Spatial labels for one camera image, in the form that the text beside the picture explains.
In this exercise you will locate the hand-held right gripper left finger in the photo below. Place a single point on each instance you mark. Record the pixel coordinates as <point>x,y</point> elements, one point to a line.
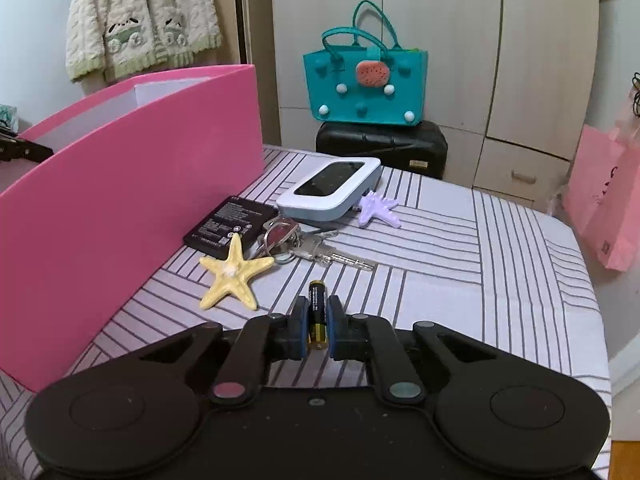
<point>300,330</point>

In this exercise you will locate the black metal clothes rack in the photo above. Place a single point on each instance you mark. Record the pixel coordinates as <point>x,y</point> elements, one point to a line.
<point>243,10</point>

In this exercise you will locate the pink cardboard box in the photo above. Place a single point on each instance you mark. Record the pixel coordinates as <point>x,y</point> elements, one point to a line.
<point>125,185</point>

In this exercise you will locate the black phone battery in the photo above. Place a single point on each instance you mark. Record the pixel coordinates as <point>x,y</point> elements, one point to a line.
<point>225,222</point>

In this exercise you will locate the black gold round battery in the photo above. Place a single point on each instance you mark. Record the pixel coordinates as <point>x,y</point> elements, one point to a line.
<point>317,310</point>

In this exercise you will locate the white pocket router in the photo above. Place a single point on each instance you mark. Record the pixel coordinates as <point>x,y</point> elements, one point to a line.
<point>325,180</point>

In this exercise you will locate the pink paper bag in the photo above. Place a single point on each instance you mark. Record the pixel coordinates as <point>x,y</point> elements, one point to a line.
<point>610,200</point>

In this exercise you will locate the teal felt handbag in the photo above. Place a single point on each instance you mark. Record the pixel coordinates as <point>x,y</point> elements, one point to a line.
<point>350,85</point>

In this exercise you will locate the black hard suitcase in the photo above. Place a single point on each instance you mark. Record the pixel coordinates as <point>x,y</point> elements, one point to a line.
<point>380,145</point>

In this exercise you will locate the purple starfish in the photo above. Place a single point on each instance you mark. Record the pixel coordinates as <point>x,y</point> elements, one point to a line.
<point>375,207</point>

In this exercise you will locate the light wood three-door wardrobe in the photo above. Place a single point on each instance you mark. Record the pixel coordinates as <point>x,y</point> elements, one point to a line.
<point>450,35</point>

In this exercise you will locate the fluffy white green-trimmed robe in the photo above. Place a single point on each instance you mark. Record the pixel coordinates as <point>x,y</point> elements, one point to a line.
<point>130,10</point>

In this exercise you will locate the yellow starfish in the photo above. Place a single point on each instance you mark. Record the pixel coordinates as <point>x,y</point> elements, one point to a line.
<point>232,275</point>

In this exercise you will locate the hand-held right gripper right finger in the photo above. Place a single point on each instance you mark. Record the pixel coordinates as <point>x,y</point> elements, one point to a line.
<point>336,330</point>

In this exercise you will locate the silver key bunch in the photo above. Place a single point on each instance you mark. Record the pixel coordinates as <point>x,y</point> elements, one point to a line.
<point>320,252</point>

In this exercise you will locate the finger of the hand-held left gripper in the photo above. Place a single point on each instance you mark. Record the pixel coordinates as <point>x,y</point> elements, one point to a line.
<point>25,150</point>

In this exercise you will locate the white striped table cloth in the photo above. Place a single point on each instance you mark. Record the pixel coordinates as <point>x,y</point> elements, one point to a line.
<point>450,260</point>

